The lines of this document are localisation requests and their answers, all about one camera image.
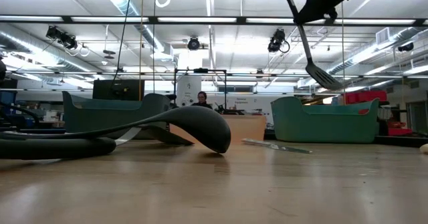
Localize black slotted spatula steel handle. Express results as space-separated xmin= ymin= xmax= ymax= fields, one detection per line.
xmin=284 ymin=0 xmax=344 ymax=91

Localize black spatula with black handle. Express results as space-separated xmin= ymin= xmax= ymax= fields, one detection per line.
xmin=0 ymin=125 xmax=195 ymax=160

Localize teal plastic bin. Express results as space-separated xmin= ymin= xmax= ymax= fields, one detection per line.
xmin=62 ymin=90 xmax=171 ymax=140
xmin=270 ymin=96 xmax=381 ymax=144

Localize overhead light bar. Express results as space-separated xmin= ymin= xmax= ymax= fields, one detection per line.
xmin=0 ymin=15 xmax=428 ymax=26

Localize orange translucent plastic bin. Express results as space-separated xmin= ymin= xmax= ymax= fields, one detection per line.
xmin=169 ymin=114 xmax=268 ymax=144

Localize person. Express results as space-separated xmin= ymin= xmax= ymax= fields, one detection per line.
xmin=191 ymin=90 xmax=214 ymax=110

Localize red crate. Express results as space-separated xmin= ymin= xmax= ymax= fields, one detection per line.
xmin=387 ymin=122 xmax=414 ymax=137

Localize white cabinet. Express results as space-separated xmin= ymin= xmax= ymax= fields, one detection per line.
xmin=176 ymin=75 xmax=203 ymax=107

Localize black monitor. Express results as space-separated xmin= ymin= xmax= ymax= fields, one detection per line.
xmin=92 ymin=79 xmax=146 ymax=101

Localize black ceiling camera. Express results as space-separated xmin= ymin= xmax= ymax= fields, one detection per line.
xmin=187 ymin=36 xmax=201 ymax=51
xmin=45 ymin=25 xmax=78 ymax=50
xmin=267 ymin=29 xmax=291 ymax=54

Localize black metal stand frame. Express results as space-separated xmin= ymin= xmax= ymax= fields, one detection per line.
xmin=173 ymin=68 xmax=228 ymax=114

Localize black aluminium table frame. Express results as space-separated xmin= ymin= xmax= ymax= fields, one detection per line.
xmin=374 ymin=135 xmax=428 ymax=148

